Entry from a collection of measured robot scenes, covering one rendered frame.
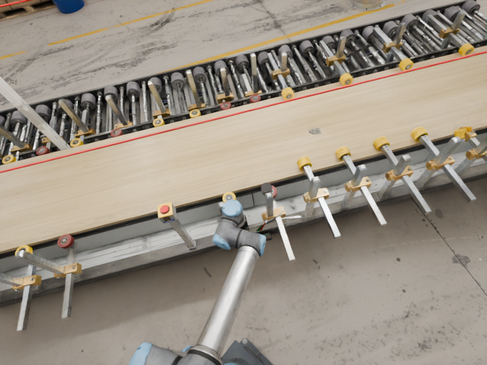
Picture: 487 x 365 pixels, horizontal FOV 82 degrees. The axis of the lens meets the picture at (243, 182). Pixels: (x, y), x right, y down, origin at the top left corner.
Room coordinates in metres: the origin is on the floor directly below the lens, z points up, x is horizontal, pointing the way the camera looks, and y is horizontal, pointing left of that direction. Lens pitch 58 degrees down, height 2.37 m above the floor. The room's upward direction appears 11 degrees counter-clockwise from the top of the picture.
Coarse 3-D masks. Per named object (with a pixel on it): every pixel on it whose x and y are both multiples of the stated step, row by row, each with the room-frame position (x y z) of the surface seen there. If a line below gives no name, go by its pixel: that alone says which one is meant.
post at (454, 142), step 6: (456, 138) 0.77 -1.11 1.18; (450, 144) 0.77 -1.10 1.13; (456, 144) 0.75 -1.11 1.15; (444, 150) 0.77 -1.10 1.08; (450, 150) 0.75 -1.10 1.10; (438, 156) 0.77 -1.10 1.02; (444, 156) 0.75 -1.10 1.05; (438, 162) 0.75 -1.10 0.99; (426, 174) 0.76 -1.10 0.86; (432, 174) 0.75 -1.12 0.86; (420, 180) 0.76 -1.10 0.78; (426, 180) 0.75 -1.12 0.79; (420, 186) 0.75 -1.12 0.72
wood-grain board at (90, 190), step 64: (448, 64) 1.61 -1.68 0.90; (192, 128) 1.45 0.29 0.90; (256, 128) 1.34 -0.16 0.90; (320, 128) 1.23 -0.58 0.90; (384, 128) 1.13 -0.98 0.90; (448, 128) 1.03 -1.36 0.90; (0, 192) 1.21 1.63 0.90; (64, 192) 1.10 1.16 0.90; (128, 192) 1.01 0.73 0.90; (192, 192) 0.92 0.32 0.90
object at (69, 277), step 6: (72, 246) 0.74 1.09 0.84; (72, 252) 0.70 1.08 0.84; (72, 258) 0.66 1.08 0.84; (66, 276) 0.56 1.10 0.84; (72, 276) 0.56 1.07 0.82; (66, 282) 0.52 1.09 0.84; (72, 282) 0.52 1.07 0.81; (66, 288) 0.49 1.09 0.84; (72, 288) 0.49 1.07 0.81; (66, 294) 0.46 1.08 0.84; (66, 300) 0.43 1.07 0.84; (66, 306) 0.39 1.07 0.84; (66, 312) 0.36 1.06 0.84; (66, 318) 0.34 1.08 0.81
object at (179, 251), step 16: (464, 176) 0.77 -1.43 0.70; (480, 176) 0.76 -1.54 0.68; (400, 192) 0.75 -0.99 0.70; (320, 208) 0.74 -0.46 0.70; (336, 208) 0.72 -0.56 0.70; (352, 208) 0.70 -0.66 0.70; (368, 208) 0.70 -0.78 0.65; (256, 224) 0.72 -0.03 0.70; (288, 224) 0.67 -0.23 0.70; (304, 224) 0.67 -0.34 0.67; (208, 240) 0.67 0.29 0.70; (144, 256) 0.64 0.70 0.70; (160, 256) 0.62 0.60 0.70; (176, 256) 0.60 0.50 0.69; (96, 272) 0.60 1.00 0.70; (112, 272) 0.58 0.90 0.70; (128, 272) 0.58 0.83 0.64; (48, 288) 0.55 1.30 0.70; (0, 304) 0.52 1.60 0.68
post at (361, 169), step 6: (360, 168) 0.72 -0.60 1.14; (366, 168) 0.72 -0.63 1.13; (354, 174) 0.74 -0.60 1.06; (360, 174) 0.71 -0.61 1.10; (354, 180) 0.72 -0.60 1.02; (360, 180) 0.71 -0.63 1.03; (354, 186) 0.71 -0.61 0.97; (348, 192) 0.73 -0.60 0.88; (354, 192) 0.71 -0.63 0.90; (348, 198) 0.71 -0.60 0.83; (348, 204) 0.71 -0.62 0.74
